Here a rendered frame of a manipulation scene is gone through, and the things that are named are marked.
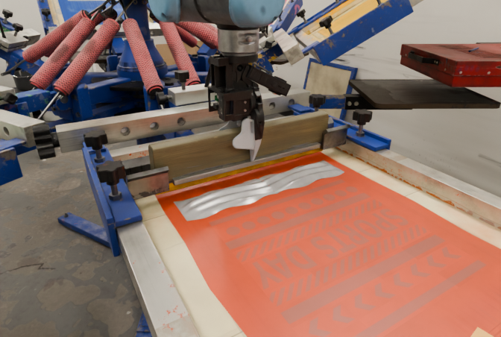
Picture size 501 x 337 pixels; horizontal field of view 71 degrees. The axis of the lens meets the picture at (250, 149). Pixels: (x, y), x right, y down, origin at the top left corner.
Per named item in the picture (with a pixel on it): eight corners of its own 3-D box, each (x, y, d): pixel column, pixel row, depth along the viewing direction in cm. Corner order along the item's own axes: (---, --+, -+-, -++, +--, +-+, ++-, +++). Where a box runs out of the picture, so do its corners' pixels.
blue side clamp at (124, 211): (147, 247, 55) (141, 209, 52) (113, 257, 53) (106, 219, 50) (111, 171, 79) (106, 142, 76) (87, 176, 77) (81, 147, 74)
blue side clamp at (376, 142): (386, 167, 81) (391, 139, 78) (371, 172, 79) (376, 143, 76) (305, 128, 105) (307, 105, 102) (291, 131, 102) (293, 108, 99)
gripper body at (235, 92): (208, 114, 70) (205, 52, 65) (245, 108, 74) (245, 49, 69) (225, 125, 64) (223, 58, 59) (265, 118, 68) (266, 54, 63)
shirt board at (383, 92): (442, 96, 165) (446, 79, 162) (497, 125, 128) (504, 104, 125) (159, 96, 165) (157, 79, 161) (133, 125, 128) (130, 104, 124)
